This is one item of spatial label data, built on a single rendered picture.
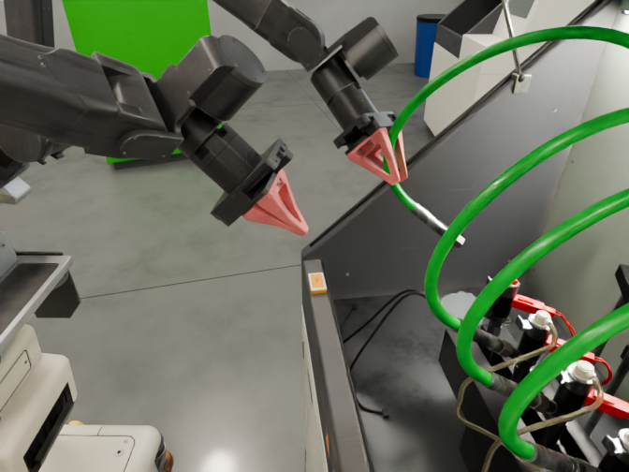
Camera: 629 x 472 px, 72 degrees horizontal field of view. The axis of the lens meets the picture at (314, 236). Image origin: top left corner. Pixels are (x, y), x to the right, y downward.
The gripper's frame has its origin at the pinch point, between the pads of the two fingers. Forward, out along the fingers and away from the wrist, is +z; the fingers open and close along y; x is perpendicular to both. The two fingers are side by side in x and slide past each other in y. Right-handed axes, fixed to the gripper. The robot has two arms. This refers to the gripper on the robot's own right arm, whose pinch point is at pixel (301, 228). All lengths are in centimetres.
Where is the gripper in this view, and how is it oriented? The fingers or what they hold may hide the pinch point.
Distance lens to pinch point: 52.0
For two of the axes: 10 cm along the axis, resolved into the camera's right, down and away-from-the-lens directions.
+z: 7.0, 6.5, 3.1
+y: 7.1, -5.3, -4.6
